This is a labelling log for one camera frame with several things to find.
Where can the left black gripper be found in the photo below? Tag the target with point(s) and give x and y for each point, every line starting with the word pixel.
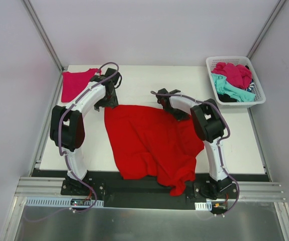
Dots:
pixel 108 101

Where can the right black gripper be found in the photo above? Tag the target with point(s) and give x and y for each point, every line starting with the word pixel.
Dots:
pixel 175 112

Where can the red t shirt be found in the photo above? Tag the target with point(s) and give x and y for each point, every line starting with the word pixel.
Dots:
pixel 147 141

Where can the white plastic basket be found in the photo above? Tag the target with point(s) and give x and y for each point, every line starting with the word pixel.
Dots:
pixel 257 90

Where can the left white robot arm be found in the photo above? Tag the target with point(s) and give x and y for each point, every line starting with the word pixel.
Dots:
pixel 67 127

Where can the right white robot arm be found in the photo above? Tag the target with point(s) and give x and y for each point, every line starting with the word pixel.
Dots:
pixel 209 127

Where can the folded magenta t shirt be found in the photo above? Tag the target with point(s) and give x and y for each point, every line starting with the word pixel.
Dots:
pixel 74 83

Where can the black garment in basket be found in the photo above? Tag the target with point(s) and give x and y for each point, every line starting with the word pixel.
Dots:
pixel 226 98

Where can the teal t shirt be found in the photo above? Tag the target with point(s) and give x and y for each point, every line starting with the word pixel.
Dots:
pixel 223 87

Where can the crumpled magenta t shirt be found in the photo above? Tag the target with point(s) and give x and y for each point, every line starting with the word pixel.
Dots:
pixel 237 75

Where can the striped garment in basket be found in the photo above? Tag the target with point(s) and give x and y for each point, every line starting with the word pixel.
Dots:
pixel 251 86

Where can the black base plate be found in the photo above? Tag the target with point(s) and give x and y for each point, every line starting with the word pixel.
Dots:
pixel 117 192

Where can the right white cable duct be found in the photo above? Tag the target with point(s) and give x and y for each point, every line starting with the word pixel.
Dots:
pixel 203 206

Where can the white cable duct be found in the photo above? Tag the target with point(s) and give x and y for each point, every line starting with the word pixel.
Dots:
pixel 62 202
pixel 203 206

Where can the left aluminium frame post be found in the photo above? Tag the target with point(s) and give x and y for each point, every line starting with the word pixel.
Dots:
pixel 42 33

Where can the aluminium frame post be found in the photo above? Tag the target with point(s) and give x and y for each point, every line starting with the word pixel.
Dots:
pixel 42 33
pixel 278 7

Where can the aluminium rail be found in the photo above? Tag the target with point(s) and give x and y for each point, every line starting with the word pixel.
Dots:
pixel 39 187

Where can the left white cable duct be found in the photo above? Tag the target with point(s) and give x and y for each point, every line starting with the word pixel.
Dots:
pixel 62 202

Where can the right aluminium frame post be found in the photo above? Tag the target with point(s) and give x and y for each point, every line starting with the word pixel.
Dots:
pixel 278 7

